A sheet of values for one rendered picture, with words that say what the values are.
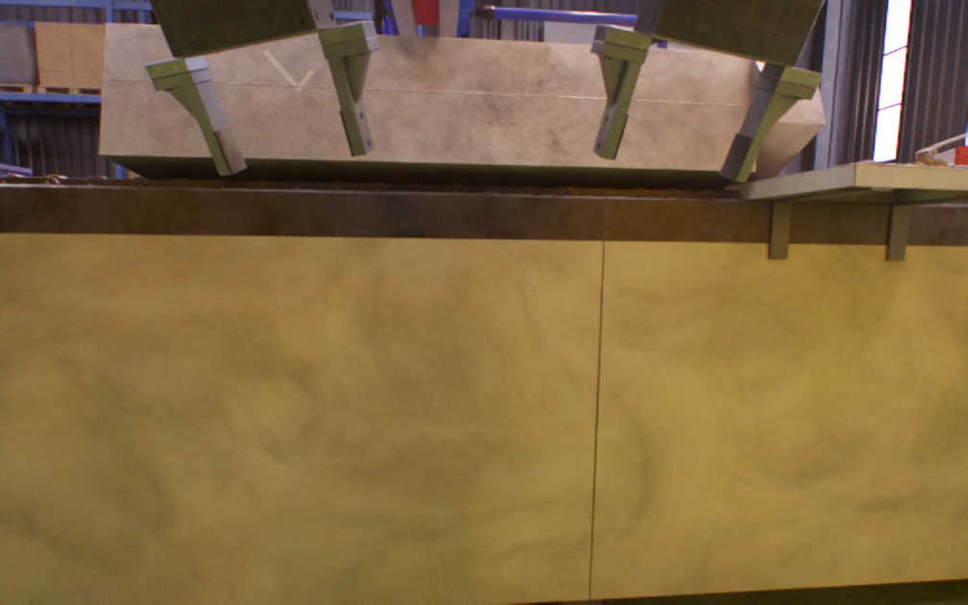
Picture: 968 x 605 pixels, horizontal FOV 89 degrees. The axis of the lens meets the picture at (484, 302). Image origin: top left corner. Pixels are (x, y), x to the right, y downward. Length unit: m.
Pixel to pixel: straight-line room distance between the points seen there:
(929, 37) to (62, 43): 16.27
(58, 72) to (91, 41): 0.81
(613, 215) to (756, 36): 0.39
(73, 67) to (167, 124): 11.17
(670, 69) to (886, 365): 0.62
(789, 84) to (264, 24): 0.44
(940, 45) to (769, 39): 13.38
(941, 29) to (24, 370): 13.98
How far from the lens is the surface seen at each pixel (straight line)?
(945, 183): 0.88
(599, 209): 0.80
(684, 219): 0.85
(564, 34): 11.78
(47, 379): 0.98
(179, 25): 0.51
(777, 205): 0.93
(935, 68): 13.84
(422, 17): 1.39
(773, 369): 0.96
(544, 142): 0.80
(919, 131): 13.68
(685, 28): 0.47
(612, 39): 0.46
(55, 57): 12.25
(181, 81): 0.53
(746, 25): 0.49
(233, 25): 0.49
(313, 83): 0.84
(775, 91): 0.53
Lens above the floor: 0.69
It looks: 7 degrees down
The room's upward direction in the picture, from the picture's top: 1 degrees clockwise
